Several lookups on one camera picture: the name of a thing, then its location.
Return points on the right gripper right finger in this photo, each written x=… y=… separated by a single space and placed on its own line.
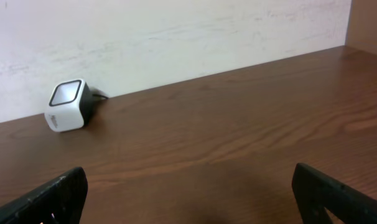
x=317 y=193

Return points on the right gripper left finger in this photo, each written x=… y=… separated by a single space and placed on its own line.
x=60 y=200

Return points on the white barcode scanner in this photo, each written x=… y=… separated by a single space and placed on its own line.
x=70 y=107

